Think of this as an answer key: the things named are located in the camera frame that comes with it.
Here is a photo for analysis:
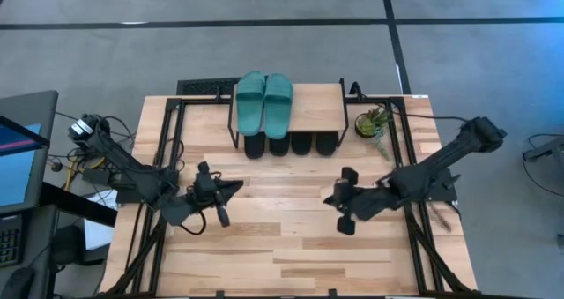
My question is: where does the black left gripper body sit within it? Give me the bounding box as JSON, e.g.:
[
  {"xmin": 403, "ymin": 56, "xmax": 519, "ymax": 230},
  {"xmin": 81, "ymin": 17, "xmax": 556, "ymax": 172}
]
[{"xmin": 192, "ymin": 161, "xmax": 232, "ymax": 228}]

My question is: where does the black computer monitor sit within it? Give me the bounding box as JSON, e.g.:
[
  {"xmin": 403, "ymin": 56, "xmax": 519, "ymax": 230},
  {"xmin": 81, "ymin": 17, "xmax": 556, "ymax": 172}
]
[{"xmin": 0, "ymin": 89, "xmax": 60, "ymax": 216}]

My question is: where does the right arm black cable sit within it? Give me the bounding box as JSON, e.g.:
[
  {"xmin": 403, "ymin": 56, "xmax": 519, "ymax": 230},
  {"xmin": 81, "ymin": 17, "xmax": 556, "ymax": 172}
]
[{"xmin": 390, "ymin": 108, "xmax": 469, "ymax": 124}]

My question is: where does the yellow power cable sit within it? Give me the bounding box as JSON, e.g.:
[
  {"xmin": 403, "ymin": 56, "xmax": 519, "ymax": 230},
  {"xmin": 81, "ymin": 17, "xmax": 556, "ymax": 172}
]
[{"xmin": 64, "ymin": 156, "xmax": 106, "ymax": 191}]

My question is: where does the black rubber slide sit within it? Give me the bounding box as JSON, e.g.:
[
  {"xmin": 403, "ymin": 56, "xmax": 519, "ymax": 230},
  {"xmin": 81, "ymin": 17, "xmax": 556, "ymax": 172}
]
[
  {"xmin": 315, "ymin": 131, "xmax": 340, "ymax": 157},
  {"xmin": 268, "ymin": 133, "xmax": 292, "ymax": 158},
  {"xmin": 290, "ymin": 131, "xmax": 315, "ymax": 156},
  {"xmin": 243, "ymin": 131, "xmax": 267, "ymax": 161}
]

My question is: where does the potted succulent plant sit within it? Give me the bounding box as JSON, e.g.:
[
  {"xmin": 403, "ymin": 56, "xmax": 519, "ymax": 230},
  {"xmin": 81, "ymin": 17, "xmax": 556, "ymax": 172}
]
[{"xmin": 354, "ymin": 106, "xmax": 394, "ymax": 162}]

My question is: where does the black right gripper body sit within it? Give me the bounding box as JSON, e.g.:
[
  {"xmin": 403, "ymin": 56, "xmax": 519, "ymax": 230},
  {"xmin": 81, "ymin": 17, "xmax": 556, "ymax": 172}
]
[{"xmin": 337, "ymin": 166, "xmax": 397, "ymax": 236}]

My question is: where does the grey floor stand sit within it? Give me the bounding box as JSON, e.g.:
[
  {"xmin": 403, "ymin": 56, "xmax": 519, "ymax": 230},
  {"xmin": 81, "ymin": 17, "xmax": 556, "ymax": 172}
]
[{"xmin": 523, "ymin": 133, "xmax": 564, "ymax": 163}]

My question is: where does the black perforated panel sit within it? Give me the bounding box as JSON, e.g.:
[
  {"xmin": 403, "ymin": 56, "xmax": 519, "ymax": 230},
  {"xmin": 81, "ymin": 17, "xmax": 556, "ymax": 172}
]
[{"xmin": 175, "ymin": 74, "xmax": 285, "ymax": 96}]

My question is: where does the black computer mouse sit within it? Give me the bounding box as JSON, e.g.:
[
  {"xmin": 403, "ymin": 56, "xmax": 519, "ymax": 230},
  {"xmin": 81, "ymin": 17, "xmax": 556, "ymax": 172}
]
[{"xmin": 1, "ymin": 266, "xmax": 36, "ymax": 299}]

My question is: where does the black computer desk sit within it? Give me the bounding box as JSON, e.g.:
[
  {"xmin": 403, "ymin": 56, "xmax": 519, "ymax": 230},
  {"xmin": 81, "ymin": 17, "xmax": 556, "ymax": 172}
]
[{"xmin": 39, "ymin": 182, "xmax": 118, "ymax": 299}]

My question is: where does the white paper sheet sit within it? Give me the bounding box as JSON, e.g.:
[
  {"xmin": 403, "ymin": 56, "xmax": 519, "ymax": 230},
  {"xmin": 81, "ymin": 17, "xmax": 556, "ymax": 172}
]
[{"xmin": 82, "ymin": 191, "xmax": 116, "ymax": 251}]

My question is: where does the black computer keyboard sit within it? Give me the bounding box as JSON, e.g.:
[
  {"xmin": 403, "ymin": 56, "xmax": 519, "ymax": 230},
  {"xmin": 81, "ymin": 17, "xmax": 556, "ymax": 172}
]
[{"xmin": 0, "ymin": 213, "xmax": 24, "ymax": 268}]

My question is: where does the black-framed wooden shoe shelf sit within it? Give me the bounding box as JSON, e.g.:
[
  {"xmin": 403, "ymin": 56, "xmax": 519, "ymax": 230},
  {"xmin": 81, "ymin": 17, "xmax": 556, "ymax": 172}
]
[{"xmin": 227, "ymin": 77, "xmax": 351, "ymax": 150}]

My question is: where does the left gripper camera cable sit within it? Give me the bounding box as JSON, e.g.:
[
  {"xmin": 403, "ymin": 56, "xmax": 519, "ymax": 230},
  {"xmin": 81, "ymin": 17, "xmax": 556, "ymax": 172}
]
[{"xmin": 175, "ymin": 208, "xmax": 208, "ymax": 237}]

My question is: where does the teal rubber slide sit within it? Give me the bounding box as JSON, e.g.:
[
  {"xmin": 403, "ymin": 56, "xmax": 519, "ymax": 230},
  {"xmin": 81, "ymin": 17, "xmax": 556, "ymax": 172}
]
[
  {"xmin": 263, "ymin": 72, "xmax": 295, "ymax": 141},
  {"xmin": 234, "ymin": 71, "xmax": 267, "ymax": 138}
]

